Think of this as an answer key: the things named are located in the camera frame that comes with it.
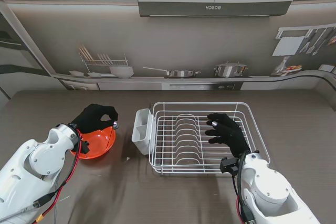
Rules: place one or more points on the orange plastic bowl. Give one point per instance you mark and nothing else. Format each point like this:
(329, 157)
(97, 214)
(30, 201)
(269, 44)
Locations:
(99, 142)

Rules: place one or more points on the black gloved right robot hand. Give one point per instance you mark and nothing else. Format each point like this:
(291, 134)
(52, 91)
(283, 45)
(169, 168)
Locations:
(231, 136)

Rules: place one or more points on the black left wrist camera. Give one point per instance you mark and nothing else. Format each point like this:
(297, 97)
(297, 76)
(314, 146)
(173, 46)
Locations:
(84, 148)

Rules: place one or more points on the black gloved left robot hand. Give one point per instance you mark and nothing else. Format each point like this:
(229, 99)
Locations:
(90, 119)

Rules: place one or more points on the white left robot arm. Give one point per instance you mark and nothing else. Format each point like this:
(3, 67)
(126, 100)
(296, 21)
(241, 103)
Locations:
(31, 161)

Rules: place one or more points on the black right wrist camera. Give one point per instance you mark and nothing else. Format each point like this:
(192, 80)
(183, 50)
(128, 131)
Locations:
(229, 165)

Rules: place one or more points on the backdrop steel saucepan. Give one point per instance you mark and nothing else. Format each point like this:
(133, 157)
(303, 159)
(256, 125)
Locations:
(181, 73)

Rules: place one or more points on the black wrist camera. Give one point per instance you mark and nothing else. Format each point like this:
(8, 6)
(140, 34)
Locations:
(84, 148)
(229, 165)

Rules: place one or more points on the backdrop white counter bowl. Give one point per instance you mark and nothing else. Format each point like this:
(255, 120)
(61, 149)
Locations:
(121, 72)

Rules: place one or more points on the white plastic utensil holder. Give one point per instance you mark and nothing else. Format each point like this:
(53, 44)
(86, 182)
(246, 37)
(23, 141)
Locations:
(141, 145)

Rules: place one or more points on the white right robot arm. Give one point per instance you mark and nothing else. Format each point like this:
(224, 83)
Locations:
(267, 187)

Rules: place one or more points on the backdrop dish rack with plates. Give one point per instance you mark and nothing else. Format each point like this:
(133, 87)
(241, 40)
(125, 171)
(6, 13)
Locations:
(105, 62)

